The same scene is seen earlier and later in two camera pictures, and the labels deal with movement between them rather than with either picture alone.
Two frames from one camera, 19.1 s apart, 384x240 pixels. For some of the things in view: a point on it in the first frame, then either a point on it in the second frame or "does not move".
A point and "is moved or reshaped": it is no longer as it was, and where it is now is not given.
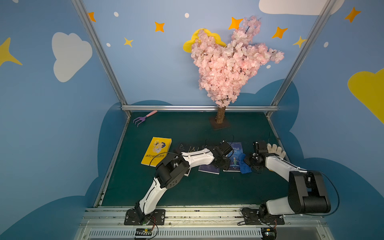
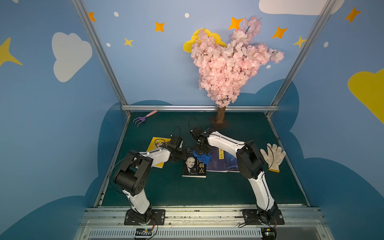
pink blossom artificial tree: x=224 y=71 does not move
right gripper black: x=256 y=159 to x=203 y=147
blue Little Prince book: x=234 y=165 does not move
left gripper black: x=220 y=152 to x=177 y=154
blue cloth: x=244 y=167 is moved or reshaped
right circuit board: x=268 y=233 does not move
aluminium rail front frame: x=109 y=224 does not move
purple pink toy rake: x=139 y=119 does not move
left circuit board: x=143 y=232 does not move
